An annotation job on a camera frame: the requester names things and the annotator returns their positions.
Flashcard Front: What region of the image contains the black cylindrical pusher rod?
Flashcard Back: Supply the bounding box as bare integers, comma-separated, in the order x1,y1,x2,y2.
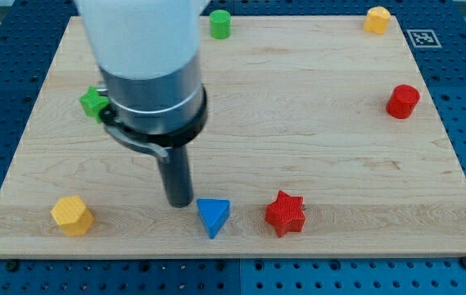
157,146,193,208

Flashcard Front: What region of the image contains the blue triangle block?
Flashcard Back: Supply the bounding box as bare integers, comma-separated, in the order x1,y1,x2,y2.
197,198,230,239

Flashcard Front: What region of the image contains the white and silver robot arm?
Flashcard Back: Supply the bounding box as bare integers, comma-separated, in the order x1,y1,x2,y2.
75,0,208,207

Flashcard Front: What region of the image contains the green star block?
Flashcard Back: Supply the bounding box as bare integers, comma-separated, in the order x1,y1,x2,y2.
79,86,109,124

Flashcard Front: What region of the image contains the yellow hexagon block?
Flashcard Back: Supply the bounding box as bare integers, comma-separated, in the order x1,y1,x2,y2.
51,195,94,237

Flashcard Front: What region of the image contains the red star block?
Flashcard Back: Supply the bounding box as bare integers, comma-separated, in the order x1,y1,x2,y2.
265,190,306,238

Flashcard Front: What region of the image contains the wooden board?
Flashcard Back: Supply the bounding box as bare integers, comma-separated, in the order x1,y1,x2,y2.
0,16,466,260

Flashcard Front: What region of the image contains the green cylinder block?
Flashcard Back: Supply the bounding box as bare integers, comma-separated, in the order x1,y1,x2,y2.
209,10,231,39

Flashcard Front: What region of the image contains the black bolt left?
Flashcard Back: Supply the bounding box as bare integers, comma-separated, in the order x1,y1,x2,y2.
5,260,20,273

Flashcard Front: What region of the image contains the red cylinder block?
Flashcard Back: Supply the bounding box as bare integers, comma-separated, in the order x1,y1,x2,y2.
386,84,420,119

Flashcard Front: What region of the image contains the yellow pentagon block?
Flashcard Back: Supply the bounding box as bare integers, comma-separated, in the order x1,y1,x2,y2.
363,7,391,34

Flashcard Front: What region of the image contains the white fiducial marker tag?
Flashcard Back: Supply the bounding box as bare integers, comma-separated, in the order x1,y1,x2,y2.
406,29,441,48

